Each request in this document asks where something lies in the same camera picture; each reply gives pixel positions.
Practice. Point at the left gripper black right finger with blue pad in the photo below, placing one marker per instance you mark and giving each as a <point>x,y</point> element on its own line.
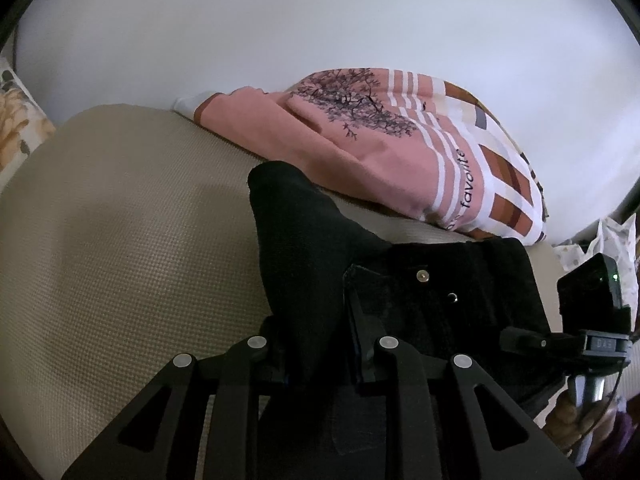
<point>444,419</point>

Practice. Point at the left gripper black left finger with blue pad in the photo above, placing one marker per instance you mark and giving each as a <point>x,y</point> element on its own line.
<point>194,419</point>

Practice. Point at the black pants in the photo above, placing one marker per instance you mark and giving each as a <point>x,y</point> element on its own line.
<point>443,299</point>

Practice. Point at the person hand on handle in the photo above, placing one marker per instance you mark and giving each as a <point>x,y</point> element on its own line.
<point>565,427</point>

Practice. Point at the white dotted crumpled cloth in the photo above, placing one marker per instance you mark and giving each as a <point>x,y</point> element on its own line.
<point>615,240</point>

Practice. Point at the pink plaid folded blanket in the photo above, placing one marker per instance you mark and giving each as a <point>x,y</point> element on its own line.
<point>418,145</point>

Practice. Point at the floral pillow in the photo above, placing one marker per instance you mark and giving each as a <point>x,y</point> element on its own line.
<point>23,125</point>

